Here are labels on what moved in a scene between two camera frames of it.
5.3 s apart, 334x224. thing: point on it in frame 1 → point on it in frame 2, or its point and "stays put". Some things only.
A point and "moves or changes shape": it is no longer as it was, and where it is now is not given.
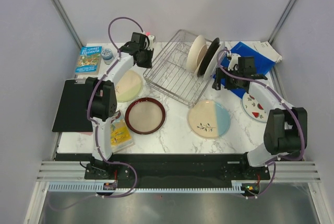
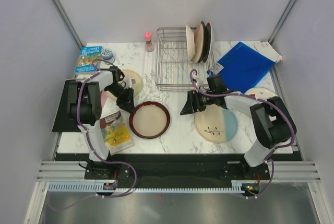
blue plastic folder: x=262 y=65 stays put
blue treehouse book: x=88 y=60 stays put
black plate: x=208 y=57 → x=204 y=31
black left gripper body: x=145 y=58 → x=116 y=89
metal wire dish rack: x=169 y=72 moves or changes shape
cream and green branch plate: x=129 y=86 stays put
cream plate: x=198 y=49 → x=190 y=43
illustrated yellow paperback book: x=120 y=136 stays put
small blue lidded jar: x=107 y=56 stays put
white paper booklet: x=265 y=49 stays put
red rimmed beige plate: x=145 y=115 moves or changes shape
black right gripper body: x=229 y=82 → x=202 y=100
